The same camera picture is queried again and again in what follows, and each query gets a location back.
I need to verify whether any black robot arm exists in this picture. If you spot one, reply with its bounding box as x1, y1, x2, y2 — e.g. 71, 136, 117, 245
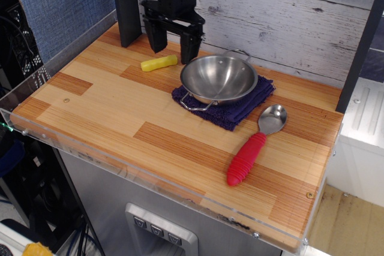
142, 0, 205, 64

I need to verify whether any clear acrylic edge guard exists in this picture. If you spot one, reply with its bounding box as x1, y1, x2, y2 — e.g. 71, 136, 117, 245
1, 25, 342, 254

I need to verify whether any silver button panel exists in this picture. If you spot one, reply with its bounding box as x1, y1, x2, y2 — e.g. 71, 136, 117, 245
125, 203, 199, 255

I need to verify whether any black plastic crate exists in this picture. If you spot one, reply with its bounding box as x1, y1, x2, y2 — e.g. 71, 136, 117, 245
1, 0, 43, 88

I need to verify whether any stainless steel cabinet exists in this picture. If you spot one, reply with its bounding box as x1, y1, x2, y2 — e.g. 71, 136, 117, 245
61, 152, 281, 255

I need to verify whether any silver steel bowl with handles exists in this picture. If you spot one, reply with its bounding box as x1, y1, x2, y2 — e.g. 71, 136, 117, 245
179, 49, 258, 112

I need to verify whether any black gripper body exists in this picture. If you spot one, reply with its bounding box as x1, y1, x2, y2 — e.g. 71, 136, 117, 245
142, 0, 205, 36

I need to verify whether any yellow object bottom left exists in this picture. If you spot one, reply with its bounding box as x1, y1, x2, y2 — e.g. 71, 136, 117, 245
22, 242, 53, 256

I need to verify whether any purple folded cloth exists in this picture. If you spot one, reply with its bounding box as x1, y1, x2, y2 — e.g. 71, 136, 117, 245
191, 76, 275, 131

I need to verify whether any dark grey left post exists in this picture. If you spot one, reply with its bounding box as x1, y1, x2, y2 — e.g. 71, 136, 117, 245
115, 0, 142, 47

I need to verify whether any dark grey right post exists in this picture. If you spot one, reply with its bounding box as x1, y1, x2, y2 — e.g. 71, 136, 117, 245
335, 0, 383, 113

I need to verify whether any spoon with red handle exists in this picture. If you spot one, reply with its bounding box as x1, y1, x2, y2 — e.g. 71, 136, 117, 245
226, 104, 287, 186

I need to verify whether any blue fabric partition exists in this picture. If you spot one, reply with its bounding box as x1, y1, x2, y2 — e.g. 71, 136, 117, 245
19, 0, 116, 64

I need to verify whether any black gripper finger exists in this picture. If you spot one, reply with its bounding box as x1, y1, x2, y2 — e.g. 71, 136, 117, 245
145, 19, 167, 53
180, 33, 202, 64

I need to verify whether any yellow plastic block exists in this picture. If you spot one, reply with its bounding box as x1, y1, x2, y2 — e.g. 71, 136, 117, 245
140, 55, 178, 72

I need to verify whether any dark grey post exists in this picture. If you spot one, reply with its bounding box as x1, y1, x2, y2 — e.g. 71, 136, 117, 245
335, 0, 383, 113
115, 0, 142, 47

